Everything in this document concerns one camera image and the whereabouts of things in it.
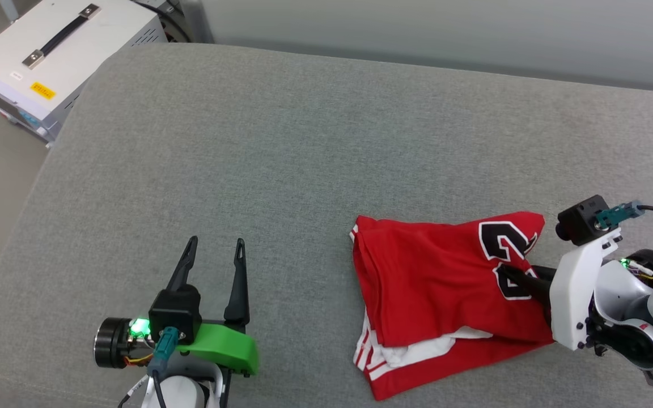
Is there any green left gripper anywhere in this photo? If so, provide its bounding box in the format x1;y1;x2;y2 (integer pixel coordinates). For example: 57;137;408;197
166;236;261;377

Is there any grey metal partition post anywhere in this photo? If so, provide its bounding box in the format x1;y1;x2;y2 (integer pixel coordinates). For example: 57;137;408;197
182;0;214;44

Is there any red basketball jersey white trim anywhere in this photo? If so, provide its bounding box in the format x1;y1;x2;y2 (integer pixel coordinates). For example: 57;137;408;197
351;211;557;401

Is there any white metal equipment box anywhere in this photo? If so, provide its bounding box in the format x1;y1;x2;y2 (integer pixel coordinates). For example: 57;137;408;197
0;0;169;149

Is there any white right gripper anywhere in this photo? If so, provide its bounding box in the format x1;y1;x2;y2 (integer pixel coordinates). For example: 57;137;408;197
499;227;623;352

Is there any left camera cable teal plug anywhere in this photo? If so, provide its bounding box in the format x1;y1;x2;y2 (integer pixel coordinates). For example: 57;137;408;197
117;327;187;408

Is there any camera cable teal plug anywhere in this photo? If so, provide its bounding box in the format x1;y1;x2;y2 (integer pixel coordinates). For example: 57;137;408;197
596;201;653;226
117;327;187;408

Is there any black power cable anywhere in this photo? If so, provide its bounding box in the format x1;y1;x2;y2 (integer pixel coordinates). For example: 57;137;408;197
134;0;191;44

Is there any black strap box handle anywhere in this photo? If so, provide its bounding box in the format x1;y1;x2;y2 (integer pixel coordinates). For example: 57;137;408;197
22;4;102;70

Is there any right camera cable teal plug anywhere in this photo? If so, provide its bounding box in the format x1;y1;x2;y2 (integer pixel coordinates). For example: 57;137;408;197
596;201;653;226

